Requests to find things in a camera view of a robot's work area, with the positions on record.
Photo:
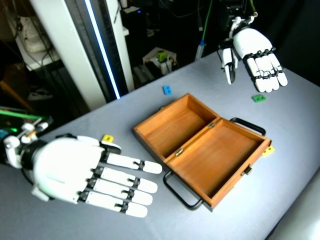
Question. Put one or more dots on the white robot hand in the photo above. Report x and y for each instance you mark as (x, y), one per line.
(250, 42)
(62, 167)

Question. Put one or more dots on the yellow toy block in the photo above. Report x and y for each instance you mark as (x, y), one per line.
(108, 138)
(269, 150)

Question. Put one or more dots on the green toy block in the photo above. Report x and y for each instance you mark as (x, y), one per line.
(258, 98)

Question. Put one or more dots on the blue toy block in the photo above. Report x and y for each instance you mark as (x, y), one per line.
(167, 90)

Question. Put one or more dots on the white device with green part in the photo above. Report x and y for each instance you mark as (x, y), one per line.
(155, 60)

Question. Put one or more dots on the white column with light strip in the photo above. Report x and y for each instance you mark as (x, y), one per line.
(65, 37)

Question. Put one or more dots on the white bundle on shelf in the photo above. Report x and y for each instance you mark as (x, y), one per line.
(32, 37)

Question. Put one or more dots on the grey table cloth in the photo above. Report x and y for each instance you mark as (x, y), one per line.
(250, 220)

